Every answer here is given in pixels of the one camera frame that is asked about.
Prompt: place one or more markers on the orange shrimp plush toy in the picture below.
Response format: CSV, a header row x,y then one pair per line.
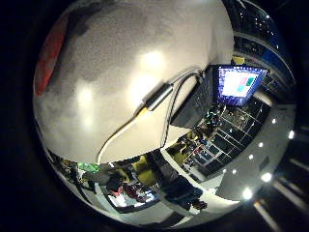
x,y
48,61

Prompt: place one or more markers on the computer monitor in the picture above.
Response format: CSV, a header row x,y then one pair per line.
x,y
239,83

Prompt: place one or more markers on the small yellow object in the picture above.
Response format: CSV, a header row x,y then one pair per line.
x,y
238,60

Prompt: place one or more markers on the bright green object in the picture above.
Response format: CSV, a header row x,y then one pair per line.
x,y
88,167

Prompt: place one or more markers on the yellow-green chair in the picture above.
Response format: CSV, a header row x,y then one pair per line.
x,y
146,175

